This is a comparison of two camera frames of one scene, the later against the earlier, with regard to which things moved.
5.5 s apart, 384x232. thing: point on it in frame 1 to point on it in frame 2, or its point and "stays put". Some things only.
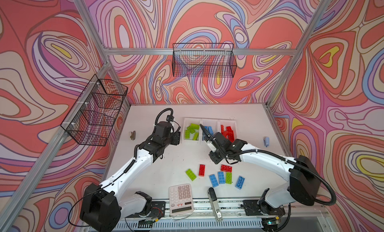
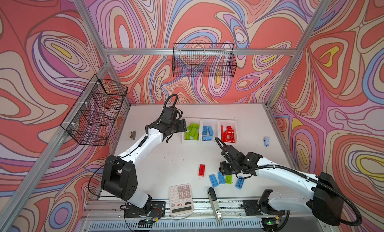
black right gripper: [216, 159] to [223, 167]
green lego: [195, 136] stays put
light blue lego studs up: [214, 180] stays put
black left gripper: [176, 138] to [182, 125]
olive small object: [132, 136] stays put
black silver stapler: [215, 203] stays put
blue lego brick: [239, 182] stays put
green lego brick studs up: [228, 178] stays put
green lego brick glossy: [191, 174] to [193, 131]
